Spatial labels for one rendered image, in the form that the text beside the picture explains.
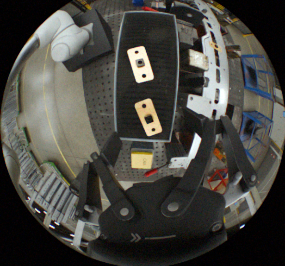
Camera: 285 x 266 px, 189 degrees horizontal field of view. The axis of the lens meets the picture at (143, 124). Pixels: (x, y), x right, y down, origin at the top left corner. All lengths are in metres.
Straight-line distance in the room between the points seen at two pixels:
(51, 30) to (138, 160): 0.63
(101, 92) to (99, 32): 0.46
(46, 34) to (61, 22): 0.09
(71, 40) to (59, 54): 0.08
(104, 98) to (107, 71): 0.20
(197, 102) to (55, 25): 0.64
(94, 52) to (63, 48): 0.32
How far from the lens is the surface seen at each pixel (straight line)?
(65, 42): 0.47
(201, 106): 0.32
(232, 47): 0.66
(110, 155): 0.15
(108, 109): 0.75
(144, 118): 0.21
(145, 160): 0.29
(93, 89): 0.78
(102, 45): 0.69
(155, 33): 0.26
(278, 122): 8.22
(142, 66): 0.21
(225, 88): 0.55
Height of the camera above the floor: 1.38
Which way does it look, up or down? 68 degrees down
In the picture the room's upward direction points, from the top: 176 degrees counter-clockwise
